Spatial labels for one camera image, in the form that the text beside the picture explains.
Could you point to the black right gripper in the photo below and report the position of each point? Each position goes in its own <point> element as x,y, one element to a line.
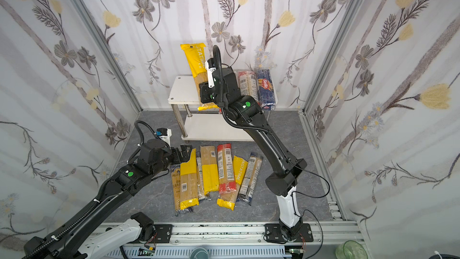
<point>206,92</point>

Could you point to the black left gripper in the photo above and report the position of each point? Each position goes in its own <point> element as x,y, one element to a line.
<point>182,154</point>

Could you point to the blue Barilla spaghetti pack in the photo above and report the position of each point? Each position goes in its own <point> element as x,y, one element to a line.
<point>266,94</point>

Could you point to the yellow-banded whole wheat pack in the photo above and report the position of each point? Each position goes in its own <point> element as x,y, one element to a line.
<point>184,180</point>

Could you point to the red spaghetti pack with label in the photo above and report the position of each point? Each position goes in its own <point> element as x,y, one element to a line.
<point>225,169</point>

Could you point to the dark blue clear spaghetti pack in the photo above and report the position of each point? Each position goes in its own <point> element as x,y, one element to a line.
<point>201,194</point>

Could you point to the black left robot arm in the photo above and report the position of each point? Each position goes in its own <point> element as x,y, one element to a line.
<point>66,241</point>

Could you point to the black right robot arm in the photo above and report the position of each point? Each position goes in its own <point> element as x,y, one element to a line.
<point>244,113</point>

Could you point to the white two-tier shelf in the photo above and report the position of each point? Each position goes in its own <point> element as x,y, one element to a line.
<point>195,125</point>

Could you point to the yellow whole wheat spaghetti pack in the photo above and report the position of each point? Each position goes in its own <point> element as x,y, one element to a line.
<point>209,166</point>

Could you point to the yellow bottom spaghetti pack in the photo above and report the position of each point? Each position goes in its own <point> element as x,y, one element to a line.
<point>228,200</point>

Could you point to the clear spaghetti pack barcode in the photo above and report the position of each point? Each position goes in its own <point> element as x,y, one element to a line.
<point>247,188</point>

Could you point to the green glass bowl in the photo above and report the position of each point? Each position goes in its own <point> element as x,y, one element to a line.
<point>351,250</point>

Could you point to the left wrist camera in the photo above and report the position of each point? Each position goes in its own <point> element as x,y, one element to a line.
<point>164,134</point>

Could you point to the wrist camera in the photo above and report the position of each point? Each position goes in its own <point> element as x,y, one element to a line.
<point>210,69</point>
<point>164,134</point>

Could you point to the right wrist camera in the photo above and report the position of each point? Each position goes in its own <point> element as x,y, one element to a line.
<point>210,69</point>

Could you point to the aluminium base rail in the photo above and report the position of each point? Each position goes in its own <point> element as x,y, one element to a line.
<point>221,240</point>

